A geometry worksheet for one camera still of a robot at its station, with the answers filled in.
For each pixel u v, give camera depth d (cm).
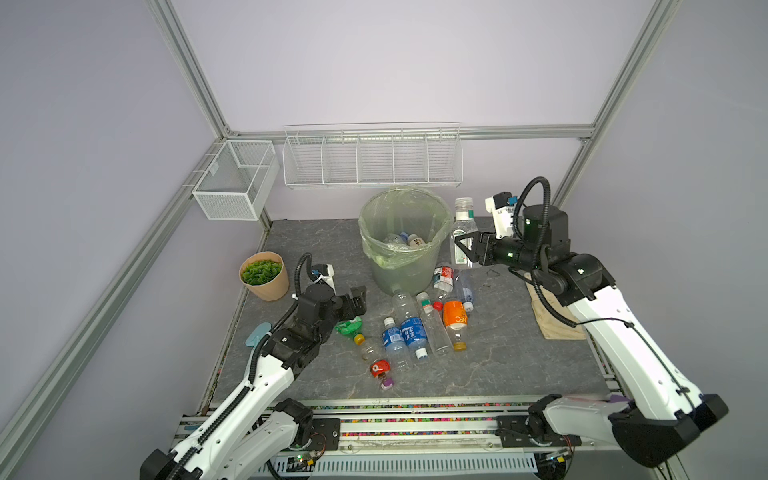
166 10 69
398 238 97
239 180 101
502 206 57
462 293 99
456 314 91
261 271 91
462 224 69
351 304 69
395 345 84
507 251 56
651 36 73
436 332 88
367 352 83
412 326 87
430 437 74
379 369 80
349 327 90
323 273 66
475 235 59
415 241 99
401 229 104
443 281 99
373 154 98
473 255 59
